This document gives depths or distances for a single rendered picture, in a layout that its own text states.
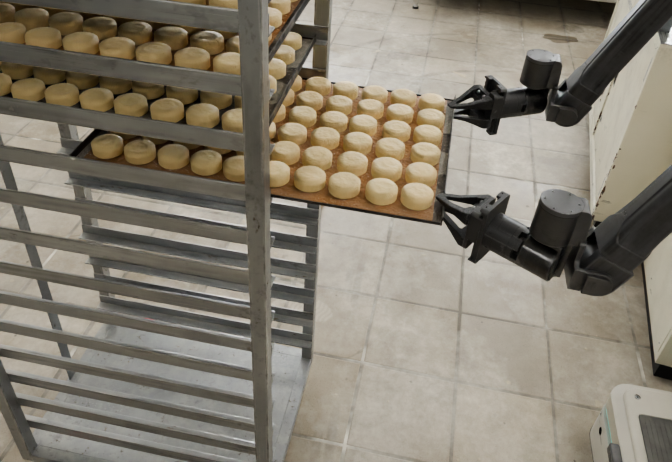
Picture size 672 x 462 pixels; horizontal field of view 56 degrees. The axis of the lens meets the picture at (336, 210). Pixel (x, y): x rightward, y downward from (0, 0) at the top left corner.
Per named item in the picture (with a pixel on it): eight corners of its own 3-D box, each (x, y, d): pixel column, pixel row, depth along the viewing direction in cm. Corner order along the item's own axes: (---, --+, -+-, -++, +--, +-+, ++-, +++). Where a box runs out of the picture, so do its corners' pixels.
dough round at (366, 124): (363, 141, 112) (364, 131, 110) (343, 129, 114) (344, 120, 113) (382, 131, 114) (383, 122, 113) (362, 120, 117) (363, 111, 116)
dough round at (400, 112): (388, 126, 116) (389, 116, 115) (383, 112, 120) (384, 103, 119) (415, 125, 117) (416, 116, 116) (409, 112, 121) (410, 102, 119)
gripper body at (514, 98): (488, 136, 124) (520, 132, 126) (499, 90, 118) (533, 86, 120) (472, 120, 129) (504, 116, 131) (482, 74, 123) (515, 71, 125)
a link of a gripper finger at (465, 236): (453, 171, 98) (506, 197, 94) (445, 206, 103) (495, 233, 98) (428, 189, 94) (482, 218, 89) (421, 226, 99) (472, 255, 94)
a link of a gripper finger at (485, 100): (452, 137, 121) (495, 131, 124) (459, 104, 117) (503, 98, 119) (437, 119, 126) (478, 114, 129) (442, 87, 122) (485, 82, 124)
